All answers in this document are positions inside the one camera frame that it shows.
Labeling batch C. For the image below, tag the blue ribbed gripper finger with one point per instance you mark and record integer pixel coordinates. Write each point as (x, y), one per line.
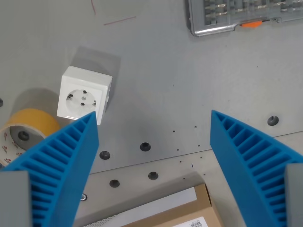
(59, 160)
(248, 163)

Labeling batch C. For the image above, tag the yellow adhesive tape roll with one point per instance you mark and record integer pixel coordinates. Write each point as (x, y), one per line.
(23, 132)

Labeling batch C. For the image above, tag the brown cardboard box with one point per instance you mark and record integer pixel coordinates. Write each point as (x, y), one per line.
(175, 210)

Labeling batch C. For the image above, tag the grey screwdriver bit case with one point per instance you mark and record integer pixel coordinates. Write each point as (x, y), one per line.
(239, 14)

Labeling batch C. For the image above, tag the white wall socket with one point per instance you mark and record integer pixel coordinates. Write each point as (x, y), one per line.
(82, 94)

